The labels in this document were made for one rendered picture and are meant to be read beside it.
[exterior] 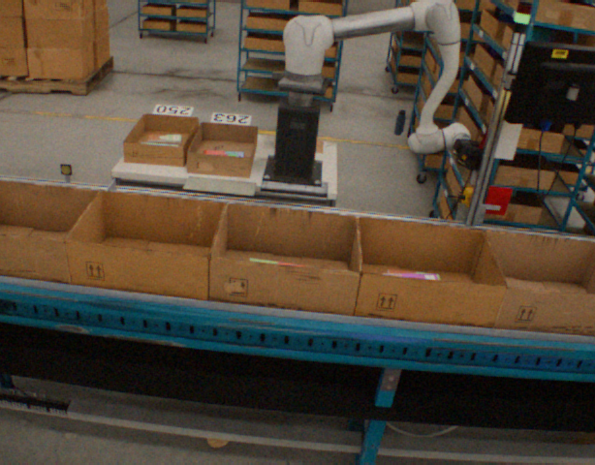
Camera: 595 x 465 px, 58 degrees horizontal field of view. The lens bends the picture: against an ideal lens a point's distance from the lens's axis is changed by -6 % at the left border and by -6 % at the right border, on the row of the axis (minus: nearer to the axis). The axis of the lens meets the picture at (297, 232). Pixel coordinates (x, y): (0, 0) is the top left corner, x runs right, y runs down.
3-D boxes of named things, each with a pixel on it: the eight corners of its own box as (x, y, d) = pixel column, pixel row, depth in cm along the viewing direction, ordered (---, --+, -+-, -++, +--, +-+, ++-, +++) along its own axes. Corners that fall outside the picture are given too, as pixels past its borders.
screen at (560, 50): (573, 180, 231) (623, 49, 198) (598, 201, 218) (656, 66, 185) (481, 185, 217) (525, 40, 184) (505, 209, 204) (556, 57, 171)
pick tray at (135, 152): (199, 135, 289) (199, 116, 284) (183, 167, 256) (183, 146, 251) (144, 131, 288) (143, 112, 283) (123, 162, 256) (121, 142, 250)
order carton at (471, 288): (470, 274, 180) (484, 230, 171) (490, 335, 155) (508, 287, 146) (349, 263, 180) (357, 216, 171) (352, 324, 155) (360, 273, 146)
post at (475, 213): (477, 237, 243) (531, 33, 197) (480, 243, 239) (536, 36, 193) (451, 234, 243) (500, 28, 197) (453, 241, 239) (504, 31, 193)
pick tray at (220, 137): (257, 144, 285) (258, 126, 280) (250, 178, 252) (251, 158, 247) (201, 139, 284) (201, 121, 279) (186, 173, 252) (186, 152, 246)
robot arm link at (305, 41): (285, 74, 231) (290, 21, 219) (282, 62, 246) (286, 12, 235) (325, 77, 233) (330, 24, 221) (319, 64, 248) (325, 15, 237)
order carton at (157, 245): (225, 249, 180) (227, 202, 171) (208, 308, 155) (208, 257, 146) (105, 236, 180) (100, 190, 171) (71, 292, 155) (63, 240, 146)
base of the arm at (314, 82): (275, 73, 250) (276, 60, 247) (325, 78, 249) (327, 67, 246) (267, 85, 235) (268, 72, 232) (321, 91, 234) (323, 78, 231)
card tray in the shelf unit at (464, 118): (457, 120, 350) (461, 106, 344) (504, 126, 350) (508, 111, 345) (473, 145, 315) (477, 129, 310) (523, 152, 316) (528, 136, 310)
